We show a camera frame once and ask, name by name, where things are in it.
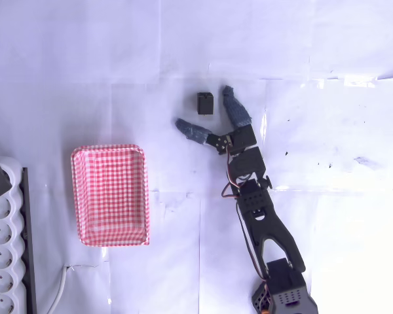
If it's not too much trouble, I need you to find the small black cube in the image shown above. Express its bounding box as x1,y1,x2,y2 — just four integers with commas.
196,92,215,116

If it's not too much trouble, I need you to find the red checkered tray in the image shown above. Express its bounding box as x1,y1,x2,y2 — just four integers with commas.
70,143,151,247

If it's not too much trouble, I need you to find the black table edge bar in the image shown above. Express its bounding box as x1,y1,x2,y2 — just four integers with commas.
21,167,38,314

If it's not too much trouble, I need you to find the white multi-socket power strip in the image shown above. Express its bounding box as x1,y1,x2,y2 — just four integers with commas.
0,156,28,314

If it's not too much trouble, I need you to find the red white servo cable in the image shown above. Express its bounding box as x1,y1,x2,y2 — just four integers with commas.
220,145,270,283

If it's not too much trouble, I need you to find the white power cable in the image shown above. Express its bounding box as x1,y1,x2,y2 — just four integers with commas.
47,265,70,314

